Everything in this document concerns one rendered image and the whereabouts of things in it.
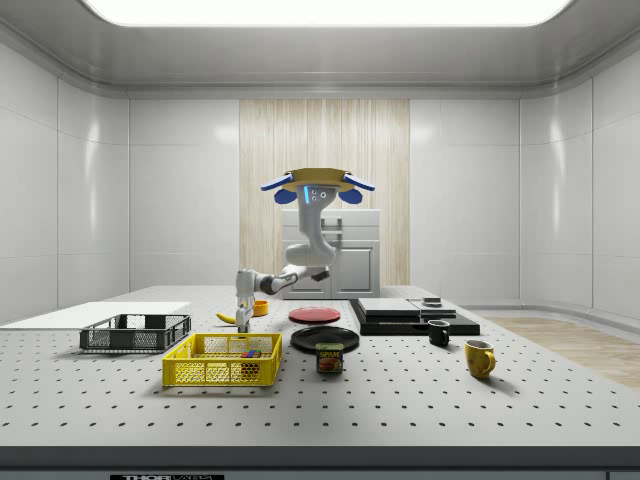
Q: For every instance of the dark grey basket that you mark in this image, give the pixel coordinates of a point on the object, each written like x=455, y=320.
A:
x=130, y=340

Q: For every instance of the black plate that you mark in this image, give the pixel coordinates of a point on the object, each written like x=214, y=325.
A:
x=325, y=336

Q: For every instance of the black mug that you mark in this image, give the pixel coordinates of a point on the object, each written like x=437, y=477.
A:
x=439, y=334

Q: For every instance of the yellow basket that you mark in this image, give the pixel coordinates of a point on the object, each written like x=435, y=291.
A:
x=220, y=372

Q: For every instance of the puzzle cube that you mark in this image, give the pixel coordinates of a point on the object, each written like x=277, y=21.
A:
x=251, y=356

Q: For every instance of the red plate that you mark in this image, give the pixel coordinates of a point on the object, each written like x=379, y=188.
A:
x=315, y=315

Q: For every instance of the flat-sided can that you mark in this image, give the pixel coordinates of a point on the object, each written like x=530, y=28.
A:
x=329, y=359

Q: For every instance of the yellow bowl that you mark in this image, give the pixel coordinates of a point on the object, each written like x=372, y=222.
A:
x=260, y=309

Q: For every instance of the white cabinet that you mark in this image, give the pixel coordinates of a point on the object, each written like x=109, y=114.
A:
x=357, y=270

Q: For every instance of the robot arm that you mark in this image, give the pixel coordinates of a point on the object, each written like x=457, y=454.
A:
x=310, y=225

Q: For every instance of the banana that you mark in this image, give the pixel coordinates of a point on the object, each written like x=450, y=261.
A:
x=226, y=318

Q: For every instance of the yellow mug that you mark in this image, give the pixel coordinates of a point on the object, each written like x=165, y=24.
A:
x=477, y=360

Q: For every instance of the white board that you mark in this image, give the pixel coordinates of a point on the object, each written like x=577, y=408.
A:
x=75, y=314

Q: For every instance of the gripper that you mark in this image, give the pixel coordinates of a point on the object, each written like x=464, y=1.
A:
x=243, y=316

